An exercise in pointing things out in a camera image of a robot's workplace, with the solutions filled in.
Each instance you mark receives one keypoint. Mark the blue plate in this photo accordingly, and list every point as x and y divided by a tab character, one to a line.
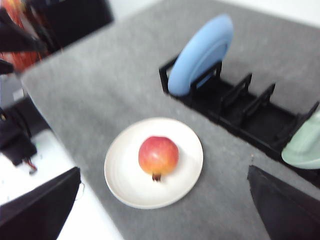
200	54

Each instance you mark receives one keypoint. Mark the black device with wires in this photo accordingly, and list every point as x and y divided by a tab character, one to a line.
19	121

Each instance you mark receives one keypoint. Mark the black equipment with orange cables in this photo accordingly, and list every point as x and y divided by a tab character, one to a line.
32	30

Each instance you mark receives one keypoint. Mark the red yellow pomegranate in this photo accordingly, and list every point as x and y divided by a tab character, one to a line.
158	155

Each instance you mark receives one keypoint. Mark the green plate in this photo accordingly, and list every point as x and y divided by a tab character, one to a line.
303	149

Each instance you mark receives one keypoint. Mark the white plate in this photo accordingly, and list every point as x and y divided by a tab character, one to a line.
133	186

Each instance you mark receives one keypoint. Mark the black plate rack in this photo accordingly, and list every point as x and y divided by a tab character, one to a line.
253	121

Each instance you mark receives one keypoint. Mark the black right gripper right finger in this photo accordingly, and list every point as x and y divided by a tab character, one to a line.
287	212

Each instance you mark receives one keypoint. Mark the grey table mat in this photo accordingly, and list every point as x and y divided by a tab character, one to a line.
107	79

